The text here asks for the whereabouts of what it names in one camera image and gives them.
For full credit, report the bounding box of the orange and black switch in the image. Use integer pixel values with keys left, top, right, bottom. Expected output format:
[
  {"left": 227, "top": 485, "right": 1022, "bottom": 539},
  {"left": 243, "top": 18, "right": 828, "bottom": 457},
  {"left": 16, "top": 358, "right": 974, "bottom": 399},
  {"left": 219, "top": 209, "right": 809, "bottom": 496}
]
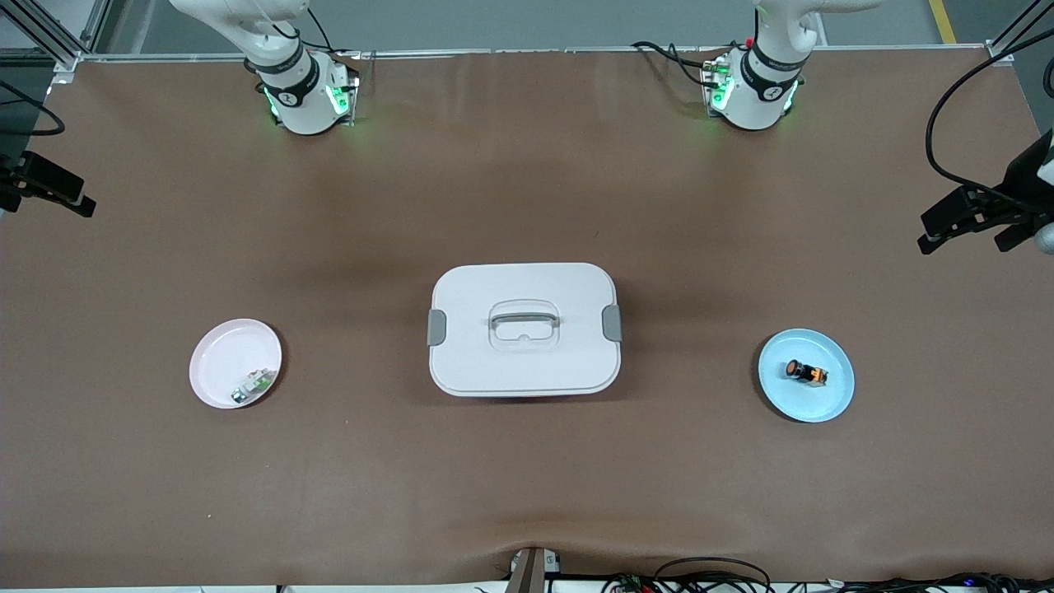
[{"left": 784, "top": 358, "right": 828, "bottom": 388}]

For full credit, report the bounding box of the white lidded storage box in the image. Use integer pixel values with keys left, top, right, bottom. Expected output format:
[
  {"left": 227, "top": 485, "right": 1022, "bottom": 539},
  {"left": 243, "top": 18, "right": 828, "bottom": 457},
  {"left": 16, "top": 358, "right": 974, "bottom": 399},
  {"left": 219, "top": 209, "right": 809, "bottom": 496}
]
[{"left": 427, "top": 262, "right": 624, "bottom": 399}]

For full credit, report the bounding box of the light blue round plate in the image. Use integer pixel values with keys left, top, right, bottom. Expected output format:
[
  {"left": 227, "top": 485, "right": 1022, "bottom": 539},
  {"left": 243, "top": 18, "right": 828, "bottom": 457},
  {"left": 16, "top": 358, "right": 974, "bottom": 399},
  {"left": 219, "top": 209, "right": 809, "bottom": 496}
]
[{"left": 758, "top": 328, "right": 856, "bottom": 424}]

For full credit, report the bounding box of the pink round plate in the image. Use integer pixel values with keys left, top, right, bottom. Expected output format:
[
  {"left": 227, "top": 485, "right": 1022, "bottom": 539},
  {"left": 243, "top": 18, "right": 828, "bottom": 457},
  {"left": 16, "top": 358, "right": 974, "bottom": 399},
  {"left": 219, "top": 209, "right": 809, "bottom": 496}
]
[{"left": 189, "top": 318, "right": 283, "bottom": 410}]

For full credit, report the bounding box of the brown table cover sheet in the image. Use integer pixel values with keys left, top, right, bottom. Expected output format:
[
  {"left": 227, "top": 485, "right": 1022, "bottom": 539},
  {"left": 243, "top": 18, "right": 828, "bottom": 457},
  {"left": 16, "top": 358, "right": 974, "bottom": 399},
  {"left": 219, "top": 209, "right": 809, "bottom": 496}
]
[{"left": 0, "top": 45, "right": 1054, "bottom": 590}]

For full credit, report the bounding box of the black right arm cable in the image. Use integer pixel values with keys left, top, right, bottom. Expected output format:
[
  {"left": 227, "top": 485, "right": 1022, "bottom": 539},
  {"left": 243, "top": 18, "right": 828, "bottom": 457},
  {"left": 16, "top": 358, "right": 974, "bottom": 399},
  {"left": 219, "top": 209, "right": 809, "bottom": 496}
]
[{"left": 0, "top": 78, "right": 67, "bottom": 137}]

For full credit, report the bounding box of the aluminium frame profile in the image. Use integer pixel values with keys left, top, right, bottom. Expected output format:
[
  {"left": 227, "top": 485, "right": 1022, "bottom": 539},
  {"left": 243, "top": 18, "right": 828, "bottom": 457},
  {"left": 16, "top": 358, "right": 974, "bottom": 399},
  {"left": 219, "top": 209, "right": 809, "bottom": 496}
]
[
  {"left": 986, "top": 0, "right": 1054, "bottom": 65},
  {"left": 0, "top": 0, "right": 112, "bottom": 73}
]

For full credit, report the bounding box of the green and silver switch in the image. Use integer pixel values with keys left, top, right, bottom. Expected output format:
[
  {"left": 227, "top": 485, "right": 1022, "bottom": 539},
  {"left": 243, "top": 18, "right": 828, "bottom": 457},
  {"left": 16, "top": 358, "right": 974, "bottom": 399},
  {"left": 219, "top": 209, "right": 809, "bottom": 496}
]
[{"left": 231, "top": 369, "right": 278, "bottom": 406}]

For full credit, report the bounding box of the black right base cable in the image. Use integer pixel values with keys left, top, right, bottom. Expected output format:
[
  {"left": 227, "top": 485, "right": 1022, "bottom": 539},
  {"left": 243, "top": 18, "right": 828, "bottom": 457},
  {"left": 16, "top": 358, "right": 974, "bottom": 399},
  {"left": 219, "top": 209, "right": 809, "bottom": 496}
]
[{"left": 305, "top": 8, "right": 363, "bottom": 60}]

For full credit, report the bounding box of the black base cable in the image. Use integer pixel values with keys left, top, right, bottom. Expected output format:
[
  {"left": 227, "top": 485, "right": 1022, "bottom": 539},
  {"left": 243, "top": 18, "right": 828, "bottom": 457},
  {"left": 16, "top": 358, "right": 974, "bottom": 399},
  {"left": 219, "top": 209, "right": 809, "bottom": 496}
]
[
  {"left": 632, "top": 40, "right": 725, "bottom": 87},
  {"left": 305, "top": 8, "right": 363, "bottom": 60}
]

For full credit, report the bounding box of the black left base cable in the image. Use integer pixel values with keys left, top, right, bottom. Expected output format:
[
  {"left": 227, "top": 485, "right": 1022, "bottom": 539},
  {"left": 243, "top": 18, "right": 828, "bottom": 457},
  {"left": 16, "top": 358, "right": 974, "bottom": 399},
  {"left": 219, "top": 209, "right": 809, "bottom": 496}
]
[{"left": 632, "top": 40, "right": 725, "bottom": 87}]

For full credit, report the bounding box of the black cable loop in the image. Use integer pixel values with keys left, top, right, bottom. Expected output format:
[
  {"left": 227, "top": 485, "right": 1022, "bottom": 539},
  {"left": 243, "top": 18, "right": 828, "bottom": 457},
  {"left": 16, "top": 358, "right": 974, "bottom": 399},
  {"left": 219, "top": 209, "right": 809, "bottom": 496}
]
[{"left": 655, "top": 558, "right": 772, "bottom": 593}]

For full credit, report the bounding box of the aluminium table edge rail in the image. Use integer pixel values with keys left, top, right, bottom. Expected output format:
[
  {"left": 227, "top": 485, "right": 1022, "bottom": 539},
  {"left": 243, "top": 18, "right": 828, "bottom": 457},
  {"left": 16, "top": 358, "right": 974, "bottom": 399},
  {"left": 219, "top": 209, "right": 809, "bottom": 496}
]
[{"left": 78, "top": 45, "right": 1010, "bottom": 63}]

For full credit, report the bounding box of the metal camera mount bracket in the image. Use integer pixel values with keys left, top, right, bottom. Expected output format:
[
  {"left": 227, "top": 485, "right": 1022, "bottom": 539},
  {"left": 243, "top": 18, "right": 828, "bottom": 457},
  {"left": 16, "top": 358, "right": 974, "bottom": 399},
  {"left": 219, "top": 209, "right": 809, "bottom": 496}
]
[{"left": 506, "top": 546, "right": 562, "bottom": 593}]

